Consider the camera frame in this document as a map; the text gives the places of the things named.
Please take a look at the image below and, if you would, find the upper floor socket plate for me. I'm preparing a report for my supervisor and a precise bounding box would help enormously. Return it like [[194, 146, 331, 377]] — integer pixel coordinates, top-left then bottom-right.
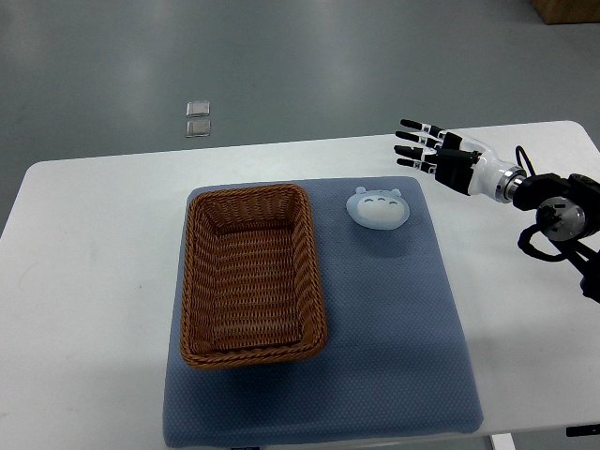
[[186, 100, 210, 117]]

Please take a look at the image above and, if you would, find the blue white plush toy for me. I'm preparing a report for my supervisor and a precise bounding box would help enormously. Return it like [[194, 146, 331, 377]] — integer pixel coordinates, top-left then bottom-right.
[[346, 187, 410, 231]]

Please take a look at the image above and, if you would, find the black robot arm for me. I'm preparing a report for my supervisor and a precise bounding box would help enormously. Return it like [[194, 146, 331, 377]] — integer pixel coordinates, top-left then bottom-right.
[[395, 118, 599, 301]]

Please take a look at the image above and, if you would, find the brown wicker basket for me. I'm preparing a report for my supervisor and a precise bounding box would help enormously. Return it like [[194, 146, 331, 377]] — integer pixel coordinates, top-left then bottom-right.
[[180, 184, 328, 369]]

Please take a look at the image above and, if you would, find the lower floor socket plate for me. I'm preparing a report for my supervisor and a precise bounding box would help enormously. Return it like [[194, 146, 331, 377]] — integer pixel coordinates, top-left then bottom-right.
[[186, 119, 212, 138]]

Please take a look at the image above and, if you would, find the white table leg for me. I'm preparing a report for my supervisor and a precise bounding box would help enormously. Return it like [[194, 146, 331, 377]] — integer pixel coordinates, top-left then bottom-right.
[[489, 433, 517, 450]]

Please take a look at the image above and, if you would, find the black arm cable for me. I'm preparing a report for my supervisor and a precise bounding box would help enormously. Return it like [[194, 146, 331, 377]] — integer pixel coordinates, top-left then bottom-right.
[[515, 145, 539, 177]]

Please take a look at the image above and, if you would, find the floor socket plate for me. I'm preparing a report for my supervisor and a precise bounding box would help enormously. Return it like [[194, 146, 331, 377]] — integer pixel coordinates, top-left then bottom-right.
[[186, 119, 212, 138], [186, 100, 210, 117]]

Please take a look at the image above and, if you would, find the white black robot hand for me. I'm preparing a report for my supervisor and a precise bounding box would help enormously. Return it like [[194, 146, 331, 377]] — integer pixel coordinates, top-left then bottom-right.
[[394, 118, 526, 203]]

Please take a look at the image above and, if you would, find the blue fabric mat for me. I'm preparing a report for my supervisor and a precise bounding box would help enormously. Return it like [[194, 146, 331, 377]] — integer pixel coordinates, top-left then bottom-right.
[[163, 176, 484, 448]]

